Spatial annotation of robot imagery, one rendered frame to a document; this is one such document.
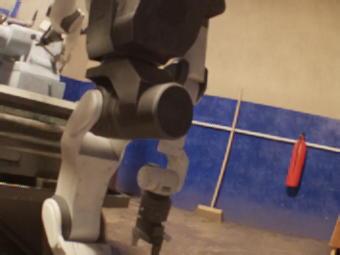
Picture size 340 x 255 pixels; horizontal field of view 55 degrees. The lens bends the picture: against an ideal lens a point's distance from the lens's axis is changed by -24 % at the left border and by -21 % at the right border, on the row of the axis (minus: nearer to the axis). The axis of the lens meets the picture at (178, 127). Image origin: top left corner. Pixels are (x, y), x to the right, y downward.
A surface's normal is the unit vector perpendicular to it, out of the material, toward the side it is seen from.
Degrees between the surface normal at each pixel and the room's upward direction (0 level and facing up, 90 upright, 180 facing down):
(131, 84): 90
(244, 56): 90
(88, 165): 100
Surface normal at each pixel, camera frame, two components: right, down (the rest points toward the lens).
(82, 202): 0.65, 0.30
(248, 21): -0.54, -0.14
